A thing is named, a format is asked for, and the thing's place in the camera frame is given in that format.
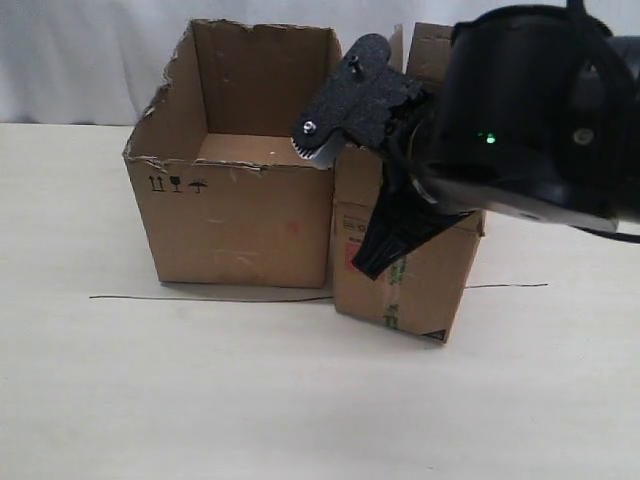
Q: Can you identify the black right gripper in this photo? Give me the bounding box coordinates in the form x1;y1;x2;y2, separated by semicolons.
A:
291;34;472;280

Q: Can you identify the small taped cardboard box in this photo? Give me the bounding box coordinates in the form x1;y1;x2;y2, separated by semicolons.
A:
331;21;487;345

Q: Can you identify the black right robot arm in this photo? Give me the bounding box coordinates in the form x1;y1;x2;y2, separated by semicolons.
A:
291;1;639;279

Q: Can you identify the large torn cardboard box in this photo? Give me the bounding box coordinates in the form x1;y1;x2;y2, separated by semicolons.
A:
123;19;342;289

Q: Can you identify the thin black line marker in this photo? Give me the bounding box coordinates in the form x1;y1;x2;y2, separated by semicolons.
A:
87;282;551;304

